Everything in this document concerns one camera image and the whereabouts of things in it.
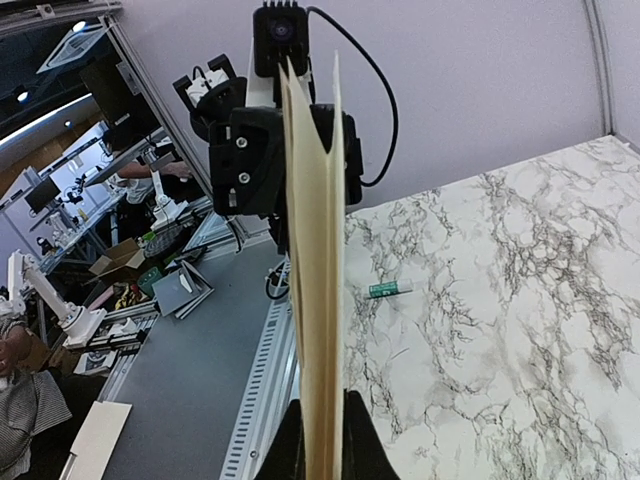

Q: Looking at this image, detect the grey panel stack on floor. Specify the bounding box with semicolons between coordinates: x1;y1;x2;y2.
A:
152;261;214;319

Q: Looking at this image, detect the cardboard box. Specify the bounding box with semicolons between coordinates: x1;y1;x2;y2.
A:
89;238;148;282

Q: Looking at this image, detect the standing person background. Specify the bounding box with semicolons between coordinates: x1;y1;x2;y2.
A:
114;158;193;241

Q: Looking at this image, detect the white green glue stick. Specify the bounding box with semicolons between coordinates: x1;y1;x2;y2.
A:
366;279;414;299

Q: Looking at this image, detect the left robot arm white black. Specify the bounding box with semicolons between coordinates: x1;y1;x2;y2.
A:
174;54;363;254

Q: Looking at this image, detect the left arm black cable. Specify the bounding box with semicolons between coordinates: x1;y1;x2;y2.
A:
304;5;400;189

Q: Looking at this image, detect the white paper sheet on floor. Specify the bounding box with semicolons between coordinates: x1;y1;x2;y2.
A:
59;401;132;480

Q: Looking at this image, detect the seated person striped shirt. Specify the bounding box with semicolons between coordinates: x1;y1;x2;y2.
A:
0;314;74;480

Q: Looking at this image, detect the aluminium table front rail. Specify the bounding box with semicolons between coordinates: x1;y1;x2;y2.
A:
220;299;298;479

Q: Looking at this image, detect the cream letter paper sheet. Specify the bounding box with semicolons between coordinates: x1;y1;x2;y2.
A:
280;64;345;479

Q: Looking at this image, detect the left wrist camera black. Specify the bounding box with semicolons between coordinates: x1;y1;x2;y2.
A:
253;1;310;78

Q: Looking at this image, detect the aluminium frame post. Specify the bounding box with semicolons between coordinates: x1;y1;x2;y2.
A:
103;11;213;198
581;0;639;153

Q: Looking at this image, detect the right aluminium frame post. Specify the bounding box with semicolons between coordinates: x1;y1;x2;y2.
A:
581;0;639;153

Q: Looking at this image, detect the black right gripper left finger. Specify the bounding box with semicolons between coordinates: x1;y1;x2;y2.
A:
254;399;305;480

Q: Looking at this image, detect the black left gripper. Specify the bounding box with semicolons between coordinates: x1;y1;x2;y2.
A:
207;102;364;219

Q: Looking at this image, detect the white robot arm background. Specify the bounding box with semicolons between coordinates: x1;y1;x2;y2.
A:
1;250;107;350

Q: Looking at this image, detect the black monitor background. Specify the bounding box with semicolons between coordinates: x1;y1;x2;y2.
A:
25;177;60;214

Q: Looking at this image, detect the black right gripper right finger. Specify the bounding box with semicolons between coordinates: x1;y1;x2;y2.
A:
342;391;399;480

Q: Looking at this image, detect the left aluminium frame post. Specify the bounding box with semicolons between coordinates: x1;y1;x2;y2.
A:
103;11;213;198

